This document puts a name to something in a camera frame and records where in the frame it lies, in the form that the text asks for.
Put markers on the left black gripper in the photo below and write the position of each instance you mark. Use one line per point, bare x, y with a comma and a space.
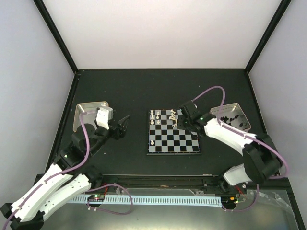
122, 129

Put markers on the pile of white chess pieces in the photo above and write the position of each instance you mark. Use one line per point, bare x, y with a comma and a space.
173, 117

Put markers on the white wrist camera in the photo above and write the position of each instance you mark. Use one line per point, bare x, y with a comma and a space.
104, 115
189, 110

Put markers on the black chess pieces in tray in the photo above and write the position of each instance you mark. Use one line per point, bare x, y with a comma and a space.
234, 121

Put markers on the pink metal tray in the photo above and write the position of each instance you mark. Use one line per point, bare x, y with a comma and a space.
231, 110

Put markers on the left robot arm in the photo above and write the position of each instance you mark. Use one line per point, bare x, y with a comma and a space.
68, 176

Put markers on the light blue cable duct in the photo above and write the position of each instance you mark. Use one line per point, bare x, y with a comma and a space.
160, 200

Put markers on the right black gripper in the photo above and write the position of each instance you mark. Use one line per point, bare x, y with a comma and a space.
180, 125

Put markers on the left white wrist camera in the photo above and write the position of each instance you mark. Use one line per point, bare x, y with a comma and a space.
104, 115

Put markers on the black and white chessboard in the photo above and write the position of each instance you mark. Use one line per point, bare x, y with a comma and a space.
169, 140

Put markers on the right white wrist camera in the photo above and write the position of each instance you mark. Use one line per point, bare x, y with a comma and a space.
189, 110

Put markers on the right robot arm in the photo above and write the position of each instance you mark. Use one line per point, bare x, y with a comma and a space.
260, 157

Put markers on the black aluminium frame rail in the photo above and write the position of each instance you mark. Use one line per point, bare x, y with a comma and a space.
168, 182

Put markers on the gold metal tray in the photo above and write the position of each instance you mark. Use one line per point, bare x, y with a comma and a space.
89, 112

